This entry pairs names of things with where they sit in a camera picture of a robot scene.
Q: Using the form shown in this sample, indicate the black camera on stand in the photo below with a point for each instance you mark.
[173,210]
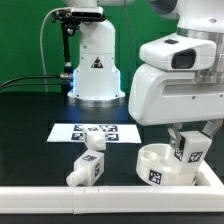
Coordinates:
[71,20]

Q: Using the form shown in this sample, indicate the white L-shaped fence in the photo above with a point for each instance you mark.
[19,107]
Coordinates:
[206,196]

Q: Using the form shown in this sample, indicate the white marker sheet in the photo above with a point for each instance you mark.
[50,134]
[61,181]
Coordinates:
[114,133]

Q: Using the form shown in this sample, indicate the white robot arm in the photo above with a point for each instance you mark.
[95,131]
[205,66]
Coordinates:
[97,80]

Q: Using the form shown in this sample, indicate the white round stool seat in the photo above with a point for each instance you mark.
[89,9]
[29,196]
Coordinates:
[158,166]

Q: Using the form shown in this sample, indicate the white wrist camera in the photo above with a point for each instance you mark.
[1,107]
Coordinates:
[179,54]

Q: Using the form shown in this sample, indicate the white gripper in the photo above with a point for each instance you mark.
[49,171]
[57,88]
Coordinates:
[159,97]

